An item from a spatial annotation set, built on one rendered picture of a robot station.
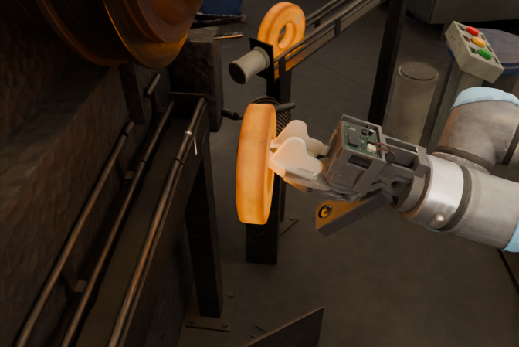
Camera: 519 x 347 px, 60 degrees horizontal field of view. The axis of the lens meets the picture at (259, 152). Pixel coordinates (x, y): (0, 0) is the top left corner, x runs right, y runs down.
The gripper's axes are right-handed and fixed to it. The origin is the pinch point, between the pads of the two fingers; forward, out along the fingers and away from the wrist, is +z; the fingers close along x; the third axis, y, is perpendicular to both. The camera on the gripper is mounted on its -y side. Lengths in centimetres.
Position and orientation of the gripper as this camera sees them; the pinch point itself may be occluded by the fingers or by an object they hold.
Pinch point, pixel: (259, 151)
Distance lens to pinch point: 58.7
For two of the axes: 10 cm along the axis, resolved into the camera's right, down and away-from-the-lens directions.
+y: 2.8, -7.2, -6.4
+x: -1.3, 6.3, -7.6
